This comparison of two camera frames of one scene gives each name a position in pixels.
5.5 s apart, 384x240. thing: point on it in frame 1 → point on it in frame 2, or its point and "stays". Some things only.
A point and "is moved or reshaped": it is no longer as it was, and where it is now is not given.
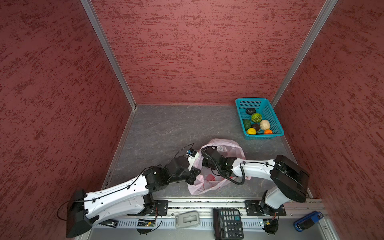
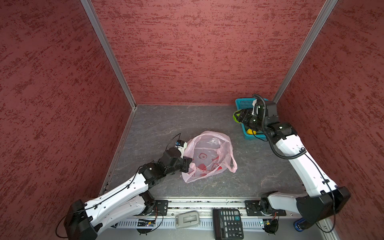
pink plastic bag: (209, 181) is moved or reshaped
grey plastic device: (190, 219) stays
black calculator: (227, 224) stays
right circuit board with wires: (271, 226) stays
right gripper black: (204, 161) → (244, 115)
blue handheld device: (307, 221) stays
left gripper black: (193, 173) → (186, 161)
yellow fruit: (251, 131) stays
